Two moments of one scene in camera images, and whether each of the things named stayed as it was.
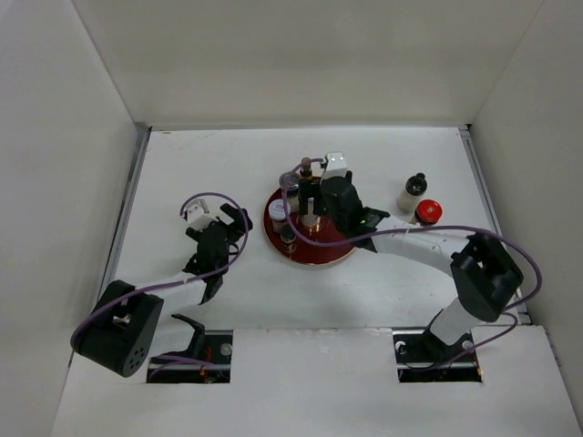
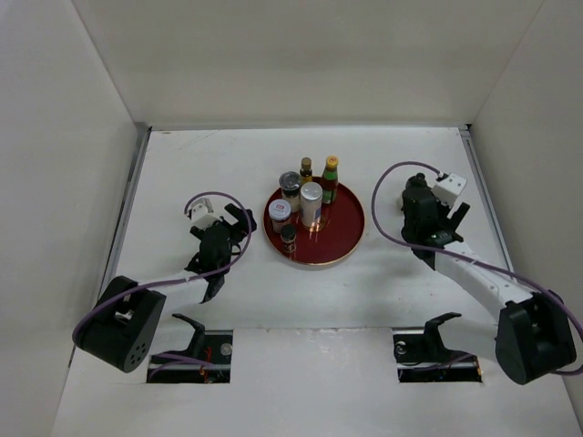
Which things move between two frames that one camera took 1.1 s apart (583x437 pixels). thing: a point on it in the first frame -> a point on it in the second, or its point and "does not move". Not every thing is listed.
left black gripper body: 226,257 does not move
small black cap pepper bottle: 288,238 does not move
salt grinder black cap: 290,181 does not move
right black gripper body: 341,224 -> 443,212
